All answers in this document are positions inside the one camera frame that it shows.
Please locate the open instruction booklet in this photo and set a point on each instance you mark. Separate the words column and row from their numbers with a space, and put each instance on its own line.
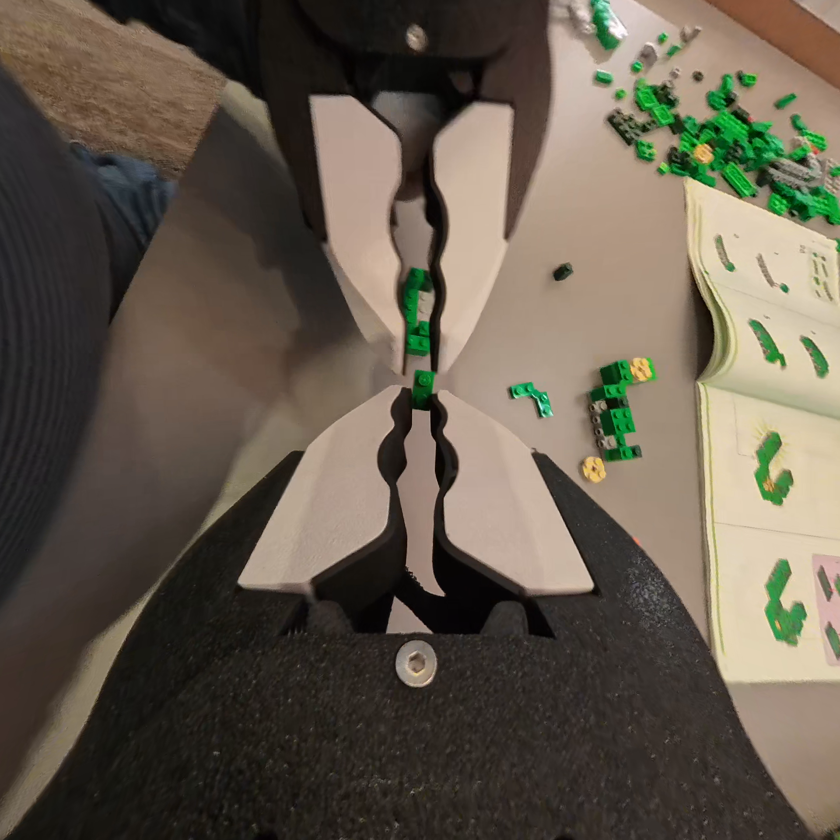
column 761, row 367

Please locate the small green toy brick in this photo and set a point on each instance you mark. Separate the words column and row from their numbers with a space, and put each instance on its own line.
column 423, row 388

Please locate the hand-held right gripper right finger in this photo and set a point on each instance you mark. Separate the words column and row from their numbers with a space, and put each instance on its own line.
column 512, row 518

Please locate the yellow round toy piece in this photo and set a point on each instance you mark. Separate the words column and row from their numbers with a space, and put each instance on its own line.
column 592, row 469

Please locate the person's blue jeans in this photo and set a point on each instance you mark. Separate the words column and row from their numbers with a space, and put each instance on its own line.
column 124, row 197

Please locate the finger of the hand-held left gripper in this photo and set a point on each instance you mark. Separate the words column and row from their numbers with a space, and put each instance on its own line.
column 354, row 197
column 476, row 216

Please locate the slim green brick assembly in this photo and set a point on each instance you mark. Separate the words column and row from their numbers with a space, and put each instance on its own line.
column 416, row 315

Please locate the pile of green toy bricks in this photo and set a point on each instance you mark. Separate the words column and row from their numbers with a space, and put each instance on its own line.
column 728, row 131

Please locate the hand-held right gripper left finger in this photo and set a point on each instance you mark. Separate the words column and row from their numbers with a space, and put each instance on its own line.
column 328, row 512

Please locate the person's dark ribbed sweater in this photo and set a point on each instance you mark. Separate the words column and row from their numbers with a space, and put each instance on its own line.
column 46, row 328

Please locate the green angled plate piece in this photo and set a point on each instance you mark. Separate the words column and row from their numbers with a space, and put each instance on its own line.
column 533, row 397

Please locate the grey desk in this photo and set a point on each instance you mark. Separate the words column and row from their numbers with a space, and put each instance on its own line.
column 590, row 315

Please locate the green and grey brick assembly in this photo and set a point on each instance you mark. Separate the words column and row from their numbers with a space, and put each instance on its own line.
column 617, row 420

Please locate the small dark green brick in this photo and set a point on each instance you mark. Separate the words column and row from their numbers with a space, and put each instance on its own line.
column 562, row 271

